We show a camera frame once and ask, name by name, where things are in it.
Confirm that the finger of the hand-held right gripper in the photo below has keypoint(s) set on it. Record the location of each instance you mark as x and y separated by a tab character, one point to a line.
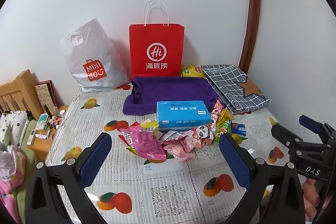
283	133
308	121

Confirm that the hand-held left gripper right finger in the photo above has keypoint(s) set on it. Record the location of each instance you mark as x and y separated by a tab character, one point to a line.
235	161

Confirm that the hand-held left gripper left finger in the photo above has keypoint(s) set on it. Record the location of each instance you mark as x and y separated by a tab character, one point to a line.
97	158

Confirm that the small blue snack packet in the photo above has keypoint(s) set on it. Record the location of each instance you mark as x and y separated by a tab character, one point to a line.
239	129

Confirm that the pile of snack packets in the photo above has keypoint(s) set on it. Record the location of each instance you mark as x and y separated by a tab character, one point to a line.
223	119

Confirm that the panda print snack packet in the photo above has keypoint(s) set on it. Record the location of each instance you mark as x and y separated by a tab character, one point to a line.
202	132

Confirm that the large pink snack packet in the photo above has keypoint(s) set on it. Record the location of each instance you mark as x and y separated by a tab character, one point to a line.
144	142

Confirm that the light pink snack packet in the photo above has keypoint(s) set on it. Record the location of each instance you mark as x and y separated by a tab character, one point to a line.
181	151

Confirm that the purple felt cloth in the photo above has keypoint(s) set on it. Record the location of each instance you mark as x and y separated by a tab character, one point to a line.
170	90

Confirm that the pink plush toy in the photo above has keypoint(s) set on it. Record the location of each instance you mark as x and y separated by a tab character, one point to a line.
311	195

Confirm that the wooden nightstand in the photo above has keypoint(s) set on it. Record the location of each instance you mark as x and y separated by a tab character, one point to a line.
43	145

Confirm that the teal white small box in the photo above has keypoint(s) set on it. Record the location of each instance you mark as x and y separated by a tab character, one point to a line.
42	121

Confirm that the green bedsheet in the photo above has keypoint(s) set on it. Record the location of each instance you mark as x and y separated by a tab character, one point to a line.
29	158

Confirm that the white remote control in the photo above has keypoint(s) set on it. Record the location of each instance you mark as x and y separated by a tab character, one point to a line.
31	136

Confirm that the blue tissue pack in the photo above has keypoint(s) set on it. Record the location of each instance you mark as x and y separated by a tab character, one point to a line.
181	113

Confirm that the grey checked fabric bag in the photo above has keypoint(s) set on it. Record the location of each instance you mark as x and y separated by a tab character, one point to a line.
225	82

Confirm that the brown patterned box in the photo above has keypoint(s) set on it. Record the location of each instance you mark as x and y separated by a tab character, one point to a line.
44	98

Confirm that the pink printed cloth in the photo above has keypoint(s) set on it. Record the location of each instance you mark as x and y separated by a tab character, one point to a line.
10	174

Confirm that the white floral pillow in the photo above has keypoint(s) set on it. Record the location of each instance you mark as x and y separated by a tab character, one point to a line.
13	127

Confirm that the yellow chips bag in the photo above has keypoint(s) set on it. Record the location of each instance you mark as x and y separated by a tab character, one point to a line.
193	71

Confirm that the wooden bed headboard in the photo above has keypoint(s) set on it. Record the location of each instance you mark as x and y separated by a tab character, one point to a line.
23	85

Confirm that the white plastic bag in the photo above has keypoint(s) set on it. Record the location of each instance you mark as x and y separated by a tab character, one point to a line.
92	50

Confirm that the red paper bag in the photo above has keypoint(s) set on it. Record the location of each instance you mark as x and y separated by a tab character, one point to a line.
157	37

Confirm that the brown wooden door frame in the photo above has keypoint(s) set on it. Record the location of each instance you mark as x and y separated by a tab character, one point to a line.
253	3

